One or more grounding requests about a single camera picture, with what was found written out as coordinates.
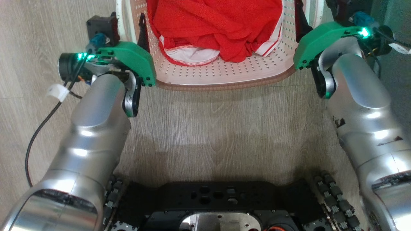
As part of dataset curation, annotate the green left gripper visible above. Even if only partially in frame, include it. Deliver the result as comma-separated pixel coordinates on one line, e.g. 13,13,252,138
77,13,157,88

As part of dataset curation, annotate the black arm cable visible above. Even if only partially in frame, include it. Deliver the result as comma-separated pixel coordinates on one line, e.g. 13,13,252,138
25,55,88,188
369,25,411,48

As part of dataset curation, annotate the red garment with white trim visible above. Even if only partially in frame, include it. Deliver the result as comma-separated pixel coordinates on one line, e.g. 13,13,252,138
146,0,285,66

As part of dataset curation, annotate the white perforated laundry basket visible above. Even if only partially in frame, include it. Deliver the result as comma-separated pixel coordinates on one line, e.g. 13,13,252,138
115,0,325,91

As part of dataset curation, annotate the white cable tag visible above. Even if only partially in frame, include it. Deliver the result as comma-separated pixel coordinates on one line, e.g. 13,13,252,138
46,84,70,102
389,42,411,55

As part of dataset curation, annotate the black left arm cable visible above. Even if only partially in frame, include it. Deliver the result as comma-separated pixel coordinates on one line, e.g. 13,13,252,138
25,55,88,188

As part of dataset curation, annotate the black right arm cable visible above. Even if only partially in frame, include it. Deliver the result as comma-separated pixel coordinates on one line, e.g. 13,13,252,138
369,25,411,48

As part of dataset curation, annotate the black roller wheel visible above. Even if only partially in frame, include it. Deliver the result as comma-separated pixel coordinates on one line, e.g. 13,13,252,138
312,171,363,231
102,175,129,231

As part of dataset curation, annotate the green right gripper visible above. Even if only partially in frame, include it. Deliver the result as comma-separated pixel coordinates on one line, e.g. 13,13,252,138
293,0,373,70

